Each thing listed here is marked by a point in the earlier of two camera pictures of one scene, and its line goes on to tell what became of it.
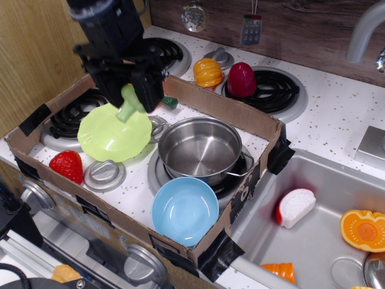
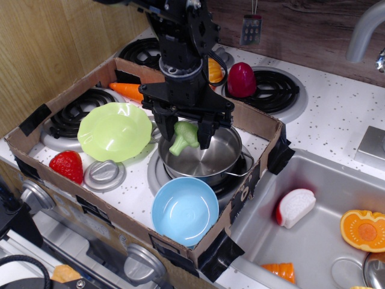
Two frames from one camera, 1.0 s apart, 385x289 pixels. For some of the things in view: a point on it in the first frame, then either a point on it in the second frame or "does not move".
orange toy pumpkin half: x=364 y=229 does not move
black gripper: x=115 y=51 to x=187 y=92
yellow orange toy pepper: x=207 y=73 does not move
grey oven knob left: x=36 y=197 does not move
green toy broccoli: x=130 y=104 to x=186 y=133
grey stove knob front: x=105 y=176 does not move
